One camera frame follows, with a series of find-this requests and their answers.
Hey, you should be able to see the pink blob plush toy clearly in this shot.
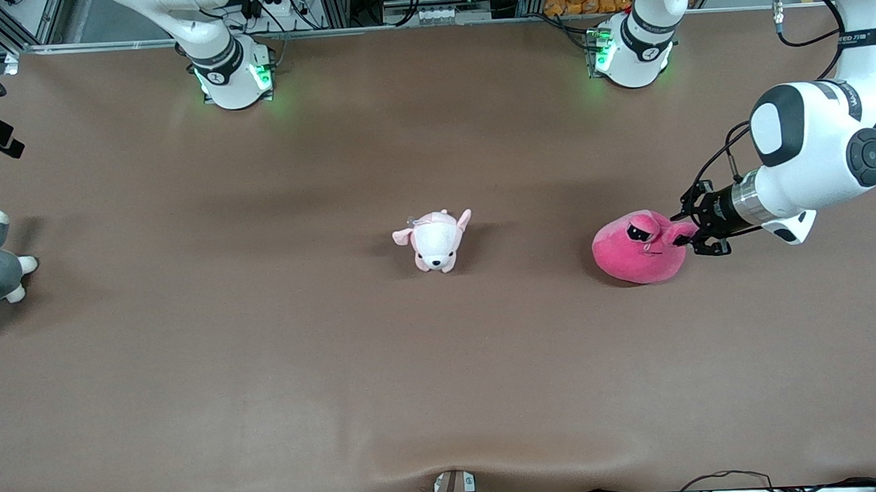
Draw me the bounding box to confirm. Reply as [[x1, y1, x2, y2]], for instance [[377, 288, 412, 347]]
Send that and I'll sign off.
[[590, 207, 702, 287]]

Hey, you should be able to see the white pink dog plush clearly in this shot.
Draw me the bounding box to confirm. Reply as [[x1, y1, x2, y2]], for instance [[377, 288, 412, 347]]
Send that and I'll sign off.
[[391, 208, 476, 276]]

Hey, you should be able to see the white power strip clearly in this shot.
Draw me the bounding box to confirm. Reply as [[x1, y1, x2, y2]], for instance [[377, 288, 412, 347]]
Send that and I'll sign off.
[[417, 5, 468, 24]]

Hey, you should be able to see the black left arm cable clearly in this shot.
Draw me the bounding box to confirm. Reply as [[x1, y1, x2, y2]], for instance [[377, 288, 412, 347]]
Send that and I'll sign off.
[[685, 0, 854, 193]]

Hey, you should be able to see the aluminium table edge rail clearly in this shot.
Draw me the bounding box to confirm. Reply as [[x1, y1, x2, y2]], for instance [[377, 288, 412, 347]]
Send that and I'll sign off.
[[18, 1, 839, 56]]

